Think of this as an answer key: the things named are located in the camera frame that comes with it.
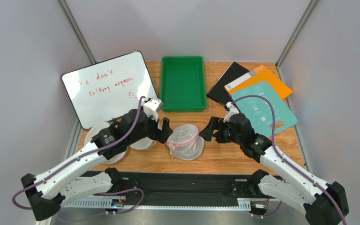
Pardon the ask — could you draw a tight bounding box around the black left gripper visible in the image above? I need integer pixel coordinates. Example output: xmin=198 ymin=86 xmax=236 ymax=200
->
xmin=127 ymin=110 xmax=173 ymax=145

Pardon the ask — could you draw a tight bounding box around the white mesh laundry bag pink zipper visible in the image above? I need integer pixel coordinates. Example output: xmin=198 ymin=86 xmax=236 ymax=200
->
xmin=166 ymin=124 xmax=205 ymax=161

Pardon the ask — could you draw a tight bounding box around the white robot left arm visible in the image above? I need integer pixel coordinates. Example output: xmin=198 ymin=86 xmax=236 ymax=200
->
xmin=21 ymin=109 xmax=173 ymax=221

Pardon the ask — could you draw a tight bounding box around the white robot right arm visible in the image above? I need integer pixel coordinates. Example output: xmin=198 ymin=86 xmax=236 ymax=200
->
xmin=199 ymin=113 xmax=349 ymax=225

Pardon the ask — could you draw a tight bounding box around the black notebook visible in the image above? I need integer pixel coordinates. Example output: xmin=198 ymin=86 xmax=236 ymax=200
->
xmin=206 ymin=61 xmax=251 ymax=115

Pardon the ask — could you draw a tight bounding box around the teal plastic board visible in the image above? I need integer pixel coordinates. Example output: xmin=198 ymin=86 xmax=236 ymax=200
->
xmin=231 ymin=82 xmax=297 ymax=137

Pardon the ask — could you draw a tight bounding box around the green plastic tray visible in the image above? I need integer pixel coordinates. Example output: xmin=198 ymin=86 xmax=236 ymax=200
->
xmin=160 ymin=56 xmax=207 ymax=113

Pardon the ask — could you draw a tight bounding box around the orange notebook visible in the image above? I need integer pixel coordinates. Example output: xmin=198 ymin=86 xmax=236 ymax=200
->
xmin=224 ymin=65 xmax=293 ymax=100

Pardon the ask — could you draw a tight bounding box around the whiteboard with red writing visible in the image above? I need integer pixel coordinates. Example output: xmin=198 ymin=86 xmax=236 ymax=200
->
xmin=62 ymin=51 xmax=157 ymax=129

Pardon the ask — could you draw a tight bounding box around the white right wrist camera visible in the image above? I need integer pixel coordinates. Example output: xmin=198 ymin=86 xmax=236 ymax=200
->
xmin=224 ymin=102 xmax=240 ymax=122

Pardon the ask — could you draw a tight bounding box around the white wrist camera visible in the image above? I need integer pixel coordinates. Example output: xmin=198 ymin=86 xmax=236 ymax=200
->
xmin=224 ymin=102 xmax=240 ymax=122
xmin=143 ymin=97 xmax=164 ymax=121

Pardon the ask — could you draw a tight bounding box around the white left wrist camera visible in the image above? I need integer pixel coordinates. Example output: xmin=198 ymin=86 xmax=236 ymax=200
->
xmin=143 ymin=97 xmax=164 ymax=121

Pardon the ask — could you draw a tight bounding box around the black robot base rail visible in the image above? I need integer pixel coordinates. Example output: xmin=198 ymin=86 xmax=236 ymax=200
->
xmin=109 ymin=172 xmax=268 ymax=207

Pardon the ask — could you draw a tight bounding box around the white slotted cable duct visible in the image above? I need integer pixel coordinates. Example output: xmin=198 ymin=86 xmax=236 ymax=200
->
xmin=64 ymin=199 xmax=252 ymax=210

